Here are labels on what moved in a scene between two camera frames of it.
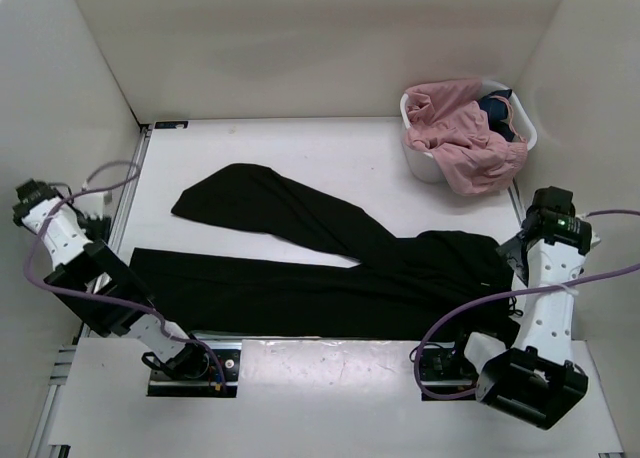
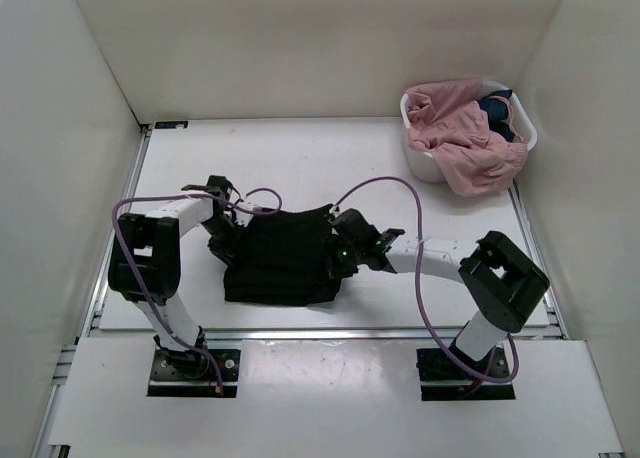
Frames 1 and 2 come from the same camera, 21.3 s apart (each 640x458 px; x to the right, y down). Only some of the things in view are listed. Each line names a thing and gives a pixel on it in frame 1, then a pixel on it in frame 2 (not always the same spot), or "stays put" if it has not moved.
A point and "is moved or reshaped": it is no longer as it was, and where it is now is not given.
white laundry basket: (424, 167) stays put
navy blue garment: (496, 106) stays put
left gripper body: (95, 228) to (224, 239)
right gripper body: (514, 251) to (344, 258)
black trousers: (437, 285) is moved or reshaped
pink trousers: (448, 123) stays put
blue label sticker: (171, 125) stays put
